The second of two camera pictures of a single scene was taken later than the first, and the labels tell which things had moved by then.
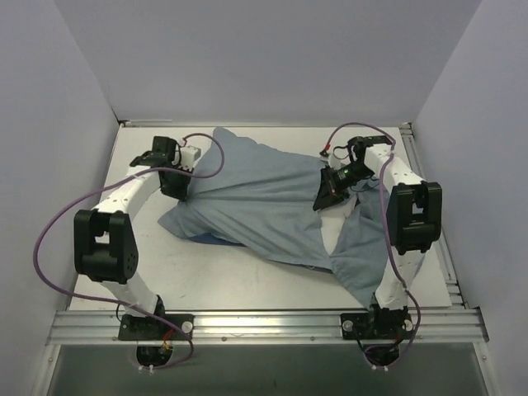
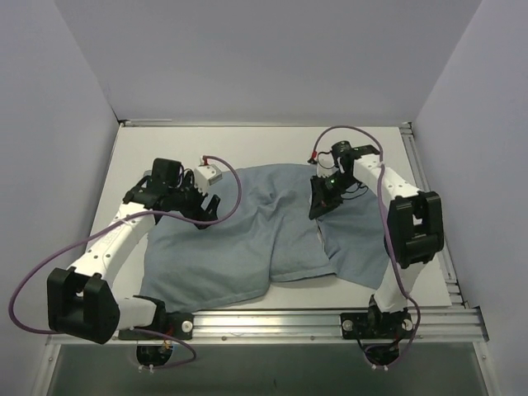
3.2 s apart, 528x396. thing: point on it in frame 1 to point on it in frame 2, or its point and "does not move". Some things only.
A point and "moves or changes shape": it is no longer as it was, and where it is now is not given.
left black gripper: (174, 186) to (198, 202)
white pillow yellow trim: (332, 219) to (320, 236)
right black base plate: (389, 324) does not move
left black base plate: (135, 327) does not move
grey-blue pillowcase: (248, 193) moves or changes shape
